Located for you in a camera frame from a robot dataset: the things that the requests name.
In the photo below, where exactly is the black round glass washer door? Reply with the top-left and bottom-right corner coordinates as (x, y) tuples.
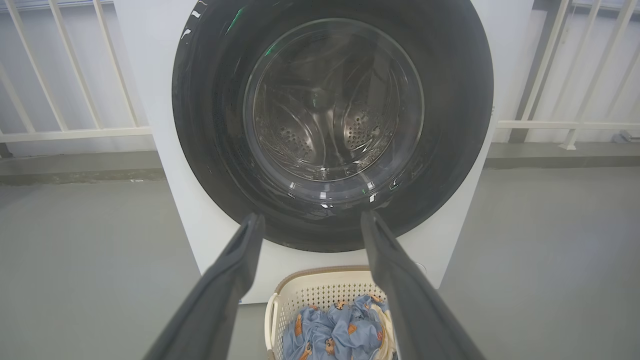
(171, 0), (495, 253)

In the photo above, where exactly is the white front-load washing machine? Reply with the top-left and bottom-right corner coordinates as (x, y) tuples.
(114, 0), (535, 305)

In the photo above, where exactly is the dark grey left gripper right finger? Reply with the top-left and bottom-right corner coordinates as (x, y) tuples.
(360, 210), (486, 360)

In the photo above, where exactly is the white metal railing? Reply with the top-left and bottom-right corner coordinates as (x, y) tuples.
(495, 0), (640, 151)
(0, 0), (153, 146)

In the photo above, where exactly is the blue bear-print garment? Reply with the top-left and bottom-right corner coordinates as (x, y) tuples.
(282, 294), (393, 360)

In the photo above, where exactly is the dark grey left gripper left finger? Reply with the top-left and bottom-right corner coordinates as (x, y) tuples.
(142, 213), (266, 360)

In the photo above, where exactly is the cream white garment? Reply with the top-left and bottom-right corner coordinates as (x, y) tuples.
(372, 307), (399, 360)

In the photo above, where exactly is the cream perforated laundry basket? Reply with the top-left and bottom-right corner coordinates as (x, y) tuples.
(264, 266), (401, 360)

